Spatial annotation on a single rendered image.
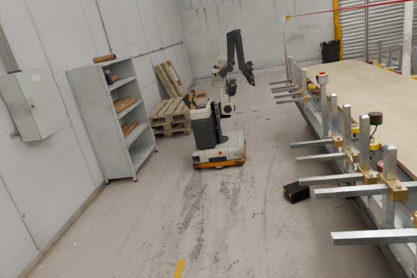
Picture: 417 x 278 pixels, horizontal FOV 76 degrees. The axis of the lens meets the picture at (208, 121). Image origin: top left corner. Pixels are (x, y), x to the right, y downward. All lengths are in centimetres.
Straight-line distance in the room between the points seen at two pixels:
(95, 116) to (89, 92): 30
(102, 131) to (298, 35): 725
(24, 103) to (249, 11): 758
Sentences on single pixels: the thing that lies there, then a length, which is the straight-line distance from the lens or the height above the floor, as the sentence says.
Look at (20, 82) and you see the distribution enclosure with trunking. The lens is 274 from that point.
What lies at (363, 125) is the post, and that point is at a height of 112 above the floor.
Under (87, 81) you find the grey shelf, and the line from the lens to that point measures 344.
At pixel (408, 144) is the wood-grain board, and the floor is 90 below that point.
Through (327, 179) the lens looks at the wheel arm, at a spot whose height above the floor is 86.
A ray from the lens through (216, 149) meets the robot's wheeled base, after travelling 333.
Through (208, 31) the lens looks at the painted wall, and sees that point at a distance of 931.
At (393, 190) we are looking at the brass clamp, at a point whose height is 97.
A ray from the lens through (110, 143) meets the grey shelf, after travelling 358.
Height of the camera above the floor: 167
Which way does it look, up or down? 19 degrees down
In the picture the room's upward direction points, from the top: 12 degrees counter-clockwise
